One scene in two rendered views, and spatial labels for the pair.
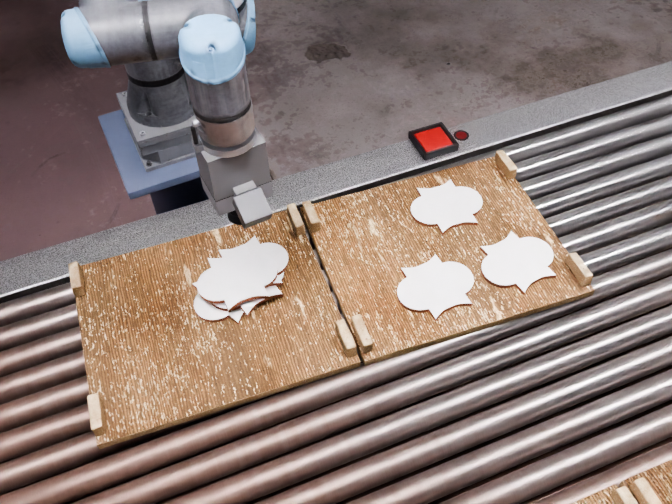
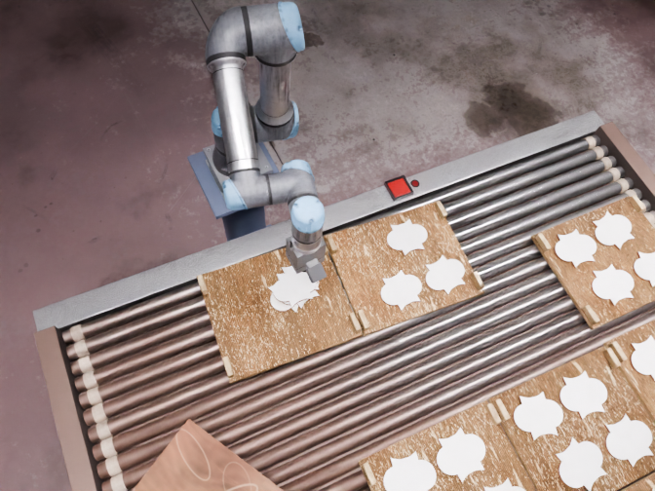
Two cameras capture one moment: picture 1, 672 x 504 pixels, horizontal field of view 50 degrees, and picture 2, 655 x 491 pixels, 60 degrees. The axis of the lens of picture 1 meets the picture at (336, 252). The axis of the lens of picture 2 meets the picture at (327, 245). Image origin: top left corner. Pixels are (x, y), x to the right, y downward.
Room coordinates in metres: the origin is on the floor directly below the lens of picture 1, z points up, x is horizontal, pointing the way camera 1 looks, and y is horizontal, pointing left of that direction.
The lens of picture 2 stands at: (0.10, 0.21, 2.57)
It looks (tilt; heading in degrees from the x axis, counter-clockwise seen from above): 64 degrees down; 349
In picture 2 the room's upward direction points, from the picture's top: 8 degrees clockwise
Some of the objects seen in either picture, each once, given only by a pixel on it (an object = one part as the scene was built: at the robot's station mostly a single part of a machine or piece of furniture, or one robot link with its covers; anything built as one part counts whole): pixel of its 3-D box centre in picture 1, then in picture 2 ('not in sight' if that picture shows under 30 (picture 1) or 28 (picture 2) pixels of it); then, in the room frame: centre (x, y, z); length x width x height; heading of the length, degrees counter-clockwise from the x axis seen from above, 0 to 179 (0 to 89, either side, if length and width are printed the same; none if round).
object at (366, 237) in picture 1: (439, 249); (403, 264); (0.81, -0.18, 0.93); 0.41 x 0.35 x 0.02; 107
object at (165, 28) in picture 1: (196, 25); (292, 185); (0.83, 0.17, 1.38); 0.11 x 0.11 x 0.08; 9
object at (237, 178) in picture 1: (237, 173); (308, 256); (0.71, 0.13, 1.23); 0.12 x 0.09 x 0.16; 26
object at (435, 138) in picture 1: (433, 141); (399, 188); (1.10, -0.21, 0.92); 0.06 x 0.06 x 0.01; 21
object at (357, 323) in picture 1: (361, 333); (363, 320); (0.63, -0.04, 0.95); 0.06 x 0.02 x 0.03; 17
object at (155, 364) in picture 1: (208, 314); (278, 305); (0.69, 0.22, 0.93); 0.41 x 0.35 x 0.02; 108
